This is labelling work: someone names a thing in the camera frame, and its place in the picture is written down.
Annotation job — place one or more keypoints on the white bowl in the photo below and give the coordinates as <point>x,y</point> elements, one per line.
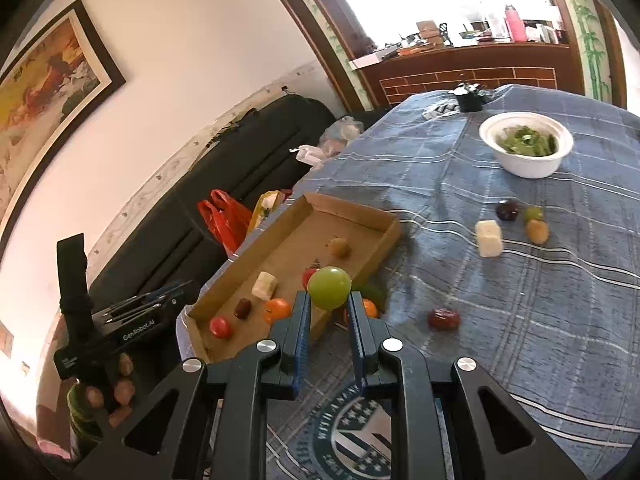
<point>525,166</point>

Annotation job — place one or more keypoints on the red tomato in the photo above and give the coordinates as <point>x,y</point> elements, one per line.
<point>305,279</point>
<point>220,327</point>

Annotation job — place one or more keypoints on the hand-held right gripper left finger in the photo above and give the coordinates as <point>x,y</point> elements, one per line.
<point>301,340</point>

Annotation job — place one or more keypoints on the green leafy vegetables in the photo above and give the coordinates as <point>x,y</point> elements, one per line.
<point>527,141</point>

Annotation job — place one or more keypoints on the green grape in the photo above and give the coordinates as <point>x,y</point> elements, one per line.
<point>533,212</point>
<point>328,285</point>

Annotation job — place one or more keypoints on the black pot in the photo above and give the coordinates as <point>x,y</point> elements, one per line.
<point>470,100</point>

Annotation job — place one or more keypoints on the dark purple plum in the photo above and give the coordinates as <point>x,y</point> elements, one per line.
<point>507,210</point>

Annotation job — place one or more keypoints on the framed wall painting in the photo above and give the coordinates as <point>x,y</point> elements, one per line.
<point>45,95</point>

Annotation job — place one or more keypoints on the wooden counter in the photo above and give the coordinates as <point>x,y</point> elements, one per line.
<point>450,62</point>

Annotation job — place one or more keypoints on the clear plastic bag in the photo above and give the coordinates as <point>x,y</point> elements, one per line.
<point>342,132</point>

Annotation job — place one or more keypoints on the shallow cardboard box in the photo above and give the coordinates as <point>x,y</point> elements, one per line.
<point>295,255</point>

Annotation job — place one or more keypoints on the black sofa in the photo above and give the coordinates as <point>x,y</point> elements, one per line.
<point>225,160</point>

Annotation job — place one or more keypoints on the red jujube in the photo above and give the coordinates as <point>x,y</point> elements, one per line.
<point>443,319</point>
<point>243,308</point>

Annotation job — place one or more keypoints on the red plastic bag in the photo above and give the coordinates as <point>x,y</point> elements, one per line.
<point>222,220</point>

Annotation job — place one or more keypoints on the brown kiwi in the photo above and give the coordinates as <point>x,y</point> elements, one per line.
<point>338,248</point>
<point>537,231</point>

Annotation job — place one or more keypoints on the peeled sugarcane chunk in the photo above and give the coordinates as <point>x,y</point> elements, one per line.
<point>488,238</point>
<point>264,285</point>

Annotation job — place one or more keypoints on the small brown box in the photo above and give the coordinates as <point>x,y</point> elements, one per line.
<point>428,30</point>

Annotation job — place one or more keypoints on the person's left forearm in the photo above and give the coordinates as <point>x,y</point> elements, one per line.
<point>80,415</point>

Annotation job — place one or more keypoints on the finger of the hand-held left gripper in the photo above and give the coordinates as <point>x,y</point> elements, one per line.
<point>160,290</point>
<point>135,309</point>

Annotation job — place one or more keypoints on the pink bottle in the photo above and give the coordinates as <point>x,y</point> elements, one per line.
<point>515,22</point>

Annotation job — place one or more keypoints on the white flat box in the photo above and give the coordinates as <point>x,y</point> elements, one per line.
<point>371,60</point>

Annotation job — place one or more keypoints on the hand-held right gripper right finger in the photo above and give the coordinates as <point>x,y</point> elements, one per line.
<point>356,340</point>

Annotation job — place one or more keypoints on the orange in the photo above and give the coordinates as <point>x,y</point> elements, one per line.
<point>370,308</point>
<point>276,310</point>

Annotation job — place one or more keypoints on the person's left hand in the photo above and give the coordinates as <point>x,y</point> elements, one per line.
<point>125,389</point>

